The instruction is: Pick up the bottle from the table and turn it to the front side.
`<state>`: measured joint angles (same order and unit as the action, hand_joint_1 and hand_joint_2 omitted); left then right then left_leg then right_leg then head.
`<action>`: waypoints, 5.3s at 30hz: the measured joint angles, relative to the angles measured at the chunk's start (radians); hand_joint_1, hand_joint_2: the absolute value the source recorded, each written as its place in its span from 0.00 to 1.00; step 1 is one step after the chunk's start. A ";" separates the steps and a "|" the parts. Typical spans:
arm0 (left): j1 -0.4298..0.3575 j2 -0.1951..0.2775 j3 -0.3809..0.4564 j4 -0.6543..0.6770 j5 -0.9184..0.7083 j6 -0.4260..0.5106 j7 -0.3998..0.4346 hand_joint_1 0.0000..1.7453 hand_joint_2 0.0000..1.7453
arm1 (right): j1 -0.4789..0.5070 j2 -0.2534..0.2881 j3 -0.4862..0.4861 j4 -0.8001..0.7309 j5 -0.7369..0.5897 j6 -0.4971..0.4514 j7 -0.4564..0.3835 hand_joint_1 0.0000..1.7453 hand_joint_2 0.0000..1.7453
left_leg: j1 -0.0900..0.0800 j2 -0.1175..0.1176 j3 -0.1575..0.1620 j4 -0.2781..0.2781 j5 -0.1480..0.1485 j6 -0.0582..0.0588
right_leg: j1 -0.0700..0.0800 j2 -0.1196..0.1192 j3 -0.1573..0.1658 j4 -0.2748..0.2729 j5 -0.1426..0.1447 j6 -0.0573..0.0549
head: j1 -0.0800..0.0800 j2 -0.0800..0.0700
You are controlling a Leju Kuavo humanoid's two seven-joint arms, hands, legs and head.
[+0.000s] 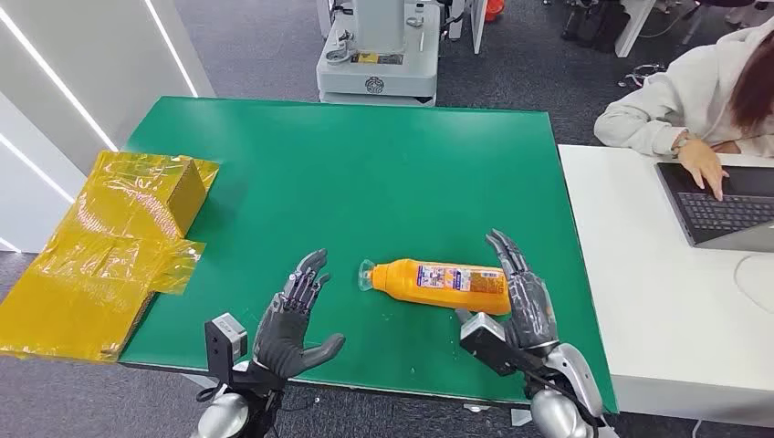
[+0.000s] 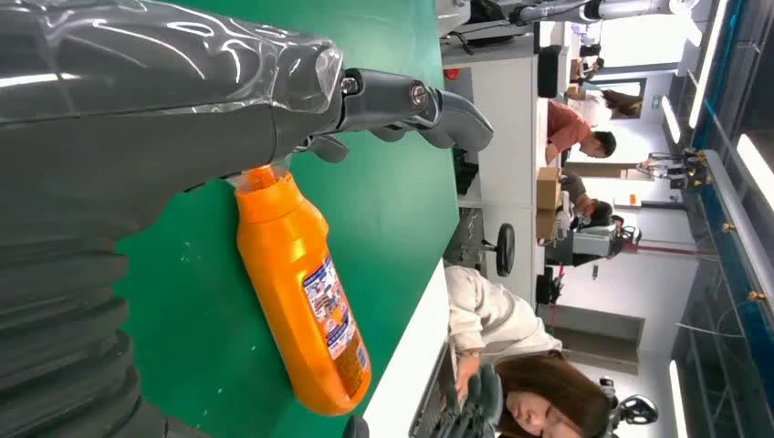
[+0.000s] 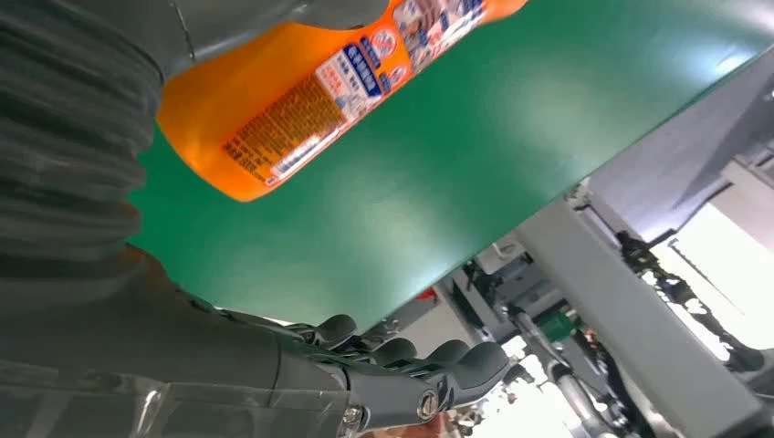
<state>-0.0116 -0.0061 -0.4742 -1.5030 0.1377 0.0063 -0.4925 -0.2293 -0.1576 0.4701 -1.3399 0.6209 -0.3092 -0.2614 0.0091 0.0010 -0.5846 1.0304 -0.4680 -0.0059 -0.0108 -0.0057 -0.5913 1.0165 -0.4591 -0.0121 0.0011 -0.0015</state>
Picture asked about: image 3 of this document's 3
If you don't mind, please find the small green machine part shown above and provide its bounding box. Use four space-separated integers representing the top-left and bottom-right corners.
538 308 580 344

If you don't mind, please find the silver metal tube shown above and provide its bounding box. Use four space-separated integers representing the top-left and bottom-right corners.
514 311 619 438

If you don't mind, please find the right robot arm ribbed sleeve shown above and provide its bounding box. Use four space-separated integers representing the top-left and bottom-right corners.
0 0 165 286

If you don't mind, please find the black cable bundle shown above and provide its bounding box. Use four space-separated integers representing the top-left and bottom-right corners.
616 232 764 373

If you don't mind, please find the white structural beam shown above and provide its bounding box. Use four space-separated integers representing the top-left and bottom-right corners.
514 202 766 438

